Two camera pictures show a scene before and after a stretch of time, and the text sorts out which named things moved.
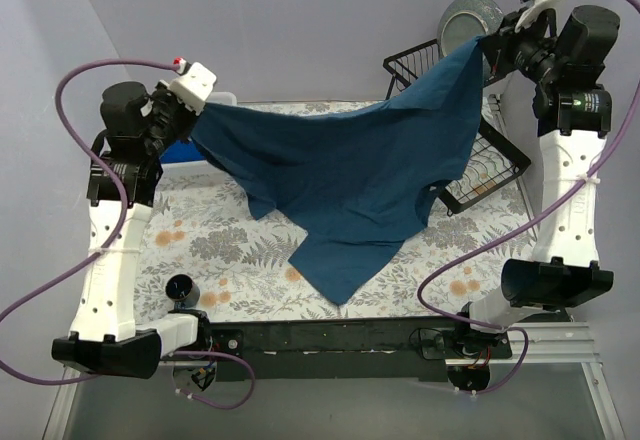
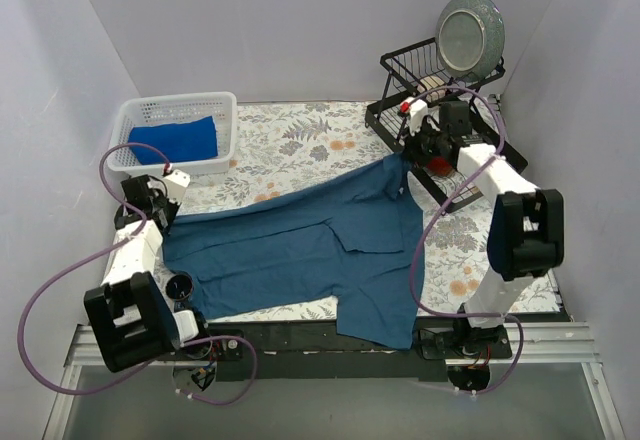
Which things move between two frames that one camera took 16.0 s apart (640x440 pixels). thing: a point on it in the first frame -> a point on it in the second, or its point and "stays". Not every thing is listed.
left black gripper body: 185,120 -> 163,211
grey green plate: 465,19 stays
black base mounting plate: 340,350 stays
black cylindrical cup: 182,290 stays
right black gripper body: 498,50 -> 426,142
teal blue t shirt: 345,185 -> 352,240
